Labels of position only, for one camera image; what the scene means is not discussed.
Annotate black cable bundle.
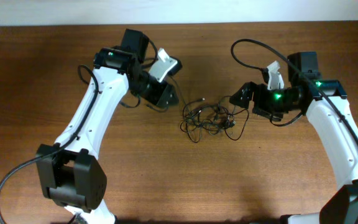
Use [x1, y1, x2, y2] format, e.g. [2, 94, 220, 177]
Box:
[166, 74, 250, 144]

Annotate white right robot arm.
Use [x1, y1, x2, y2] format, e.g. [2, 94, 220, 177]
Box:
[229, 52, 358, 223]

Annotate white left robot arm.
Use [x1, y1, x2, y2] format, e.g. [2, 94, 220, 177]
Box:
[36, 29, 182, 223]

